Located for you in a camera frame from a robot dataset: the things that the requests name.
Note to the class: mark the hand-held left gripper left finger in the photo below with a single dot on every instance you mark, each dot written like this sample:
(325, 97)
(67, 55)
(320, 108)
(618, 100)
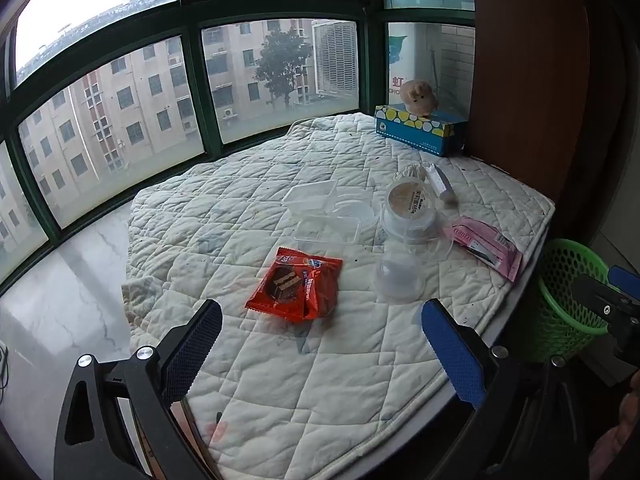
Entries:
(195, 350)

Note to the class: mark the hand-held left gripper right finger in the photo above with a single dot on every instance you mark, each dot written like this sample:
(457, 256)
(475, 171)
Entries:
(452, 355)

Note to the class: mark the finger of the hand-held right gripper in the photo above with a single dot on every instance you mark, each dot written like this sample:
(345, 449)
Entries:
(625, 280)
(597, 297)

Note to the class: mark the green plastic mesh basket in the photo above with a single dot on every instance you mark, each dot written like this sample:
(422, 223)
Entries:
(565, 300)

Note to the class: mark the clear plastic cup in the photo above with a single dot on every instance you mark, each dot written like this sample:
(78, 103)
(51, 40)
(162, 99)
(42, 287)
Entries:
(398, 275)

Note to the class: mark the pink wet wipe packet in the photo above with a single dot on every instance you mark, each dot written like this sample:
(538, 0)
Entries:
(487, 245)

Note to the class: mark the red snack packet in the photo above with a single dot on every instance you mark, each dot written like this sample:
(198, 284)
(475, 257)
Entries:
(295, 285)

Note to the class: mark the white round tub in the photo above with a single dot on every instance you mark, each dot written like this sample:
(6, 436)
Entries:
(410, 202)

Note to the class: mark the round clear plastic lid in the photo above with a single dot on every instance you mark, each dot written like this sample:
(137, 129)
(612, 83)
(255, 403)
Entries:
(354, 215)

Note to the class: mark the person's right hand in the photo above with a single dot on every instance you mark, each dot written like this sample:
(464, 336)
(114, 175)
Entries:
(629, 425)

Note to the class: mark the white quilted mattress pad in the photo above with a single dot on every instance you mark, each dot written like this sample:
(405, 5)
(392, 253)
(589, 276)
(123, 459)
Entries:
(280, 380)

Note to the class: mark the marble window sill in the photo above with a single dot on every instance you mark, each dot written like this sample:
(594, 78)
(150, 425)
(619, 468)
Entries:
(65, 300)

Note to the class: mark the white cotton swab pack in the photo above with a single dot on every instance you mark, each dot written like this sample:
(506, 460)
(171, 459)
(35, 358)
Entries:
(411, 173)

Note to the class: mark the brown wooden wardrobe panel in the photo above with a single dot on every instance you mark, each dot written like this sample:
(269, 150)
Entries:
(530, 85)

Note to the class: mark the blue dotted tissue box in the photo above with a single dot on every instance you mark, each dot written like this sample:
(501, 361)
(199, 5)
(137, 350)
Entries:
(420, 130)

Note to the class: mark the beige apartment building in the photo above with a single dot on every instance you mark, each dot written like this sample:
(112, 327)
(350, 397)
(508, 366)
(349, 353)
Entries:
(115, 110)

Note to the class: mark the pink plush toy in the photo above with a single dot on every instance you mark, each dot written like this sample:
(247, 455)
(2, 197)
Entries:
(419, 96)

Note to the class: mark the green tree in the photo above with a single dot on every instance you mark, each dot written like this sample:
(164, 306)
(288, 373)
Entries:
(282, 65)

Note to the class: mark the white printed appliance box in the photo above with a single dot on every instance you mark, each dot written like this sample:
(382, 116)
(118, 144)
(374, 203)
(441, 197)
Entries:
(402, 60)

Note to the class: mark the grey louvred vent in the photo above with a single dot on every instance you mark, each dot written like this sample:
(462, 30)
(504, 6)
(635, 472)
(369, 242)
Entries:
(334, 57)

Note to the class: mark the green window frame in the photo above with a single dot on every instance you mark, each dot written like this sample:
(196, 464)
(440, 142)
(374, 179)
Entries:
(192, 60)

